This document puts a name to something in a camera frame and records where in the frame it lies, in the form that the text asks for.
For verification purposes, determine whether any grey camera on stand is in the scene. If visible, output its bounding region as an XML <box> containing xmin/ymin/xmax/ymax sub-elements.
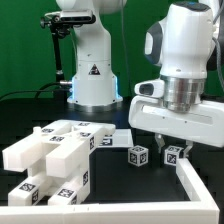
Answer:
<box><xmin>47</xmin><ymin>10</ymin><xmax>94</xmax><ymax>24</ymax></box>

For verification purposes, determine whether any black camera stand pole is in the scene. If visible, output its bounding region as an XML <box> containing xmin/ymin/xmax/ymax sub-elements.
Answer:
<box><xmin>40</xmin><ymin>16</ymin><xmax>70</xmax><ymax>100</ymax></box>

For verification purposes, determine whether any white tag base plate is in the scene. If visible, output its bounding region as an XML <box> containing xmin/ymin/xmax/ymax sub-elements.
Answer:
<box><xmin>99</xmin><ymin>129</ymin><xmax>133</xmax><ymax>148</ymax></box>

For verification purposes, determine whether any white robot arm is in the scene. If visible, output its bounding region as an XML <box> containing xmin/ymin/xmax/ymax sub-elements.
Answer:
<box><xmin>56</xmin><ymin>0</ymin><xmax>224</xmax><ymax>147</ymax></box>

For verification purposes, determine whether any white chair back frame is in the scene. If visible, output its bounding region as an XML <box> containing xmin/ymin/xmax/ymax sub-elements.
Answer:
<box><xmin>2</xmin><ymin>120</ymin><xmax>116</xmax><ymax>178</ymax></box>

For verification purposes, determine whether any white tagged cube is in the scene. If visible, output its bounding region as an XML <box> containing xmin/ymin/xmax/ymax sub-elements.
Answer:
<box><xmin>128</xmin><ymin>145</ymin><xmax>149</xmax><ymax>167</ymax></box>
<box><xmin>164</xmin><ymin>145</ymin><xmax>183</xmax><ymax>166</ymax></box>

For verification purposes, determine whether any white U-shaped fence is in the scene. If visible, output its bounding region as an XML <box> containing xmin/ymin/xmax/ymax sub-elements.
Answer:
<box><xmin>0</xmin><ymin>159</ymin><xmax>220</xmax><ymax>224</ymax></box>

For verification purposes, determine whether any white chair seat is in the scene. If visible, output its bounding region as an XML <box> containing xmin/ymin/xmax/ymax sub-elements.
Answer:
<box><xmin>28</xmin><ymin>143</ymin><xmax>90</xmax><ymax>204</ymax></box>

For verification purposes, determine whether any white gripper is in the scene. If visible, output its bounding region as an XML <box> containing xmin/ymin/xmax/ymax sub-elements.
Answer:
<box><xmin>129</xmin><ymin>96</ymin><xmax>224</xmax><ymax>158</ymax></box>

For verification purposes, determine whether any black cable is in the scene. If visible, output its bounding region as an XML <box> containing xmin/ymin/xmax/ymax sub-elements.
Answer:
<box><xmin>0</xmin><ymin>82</ymin><xmax>73</xmax><ymax>102</ymax></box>

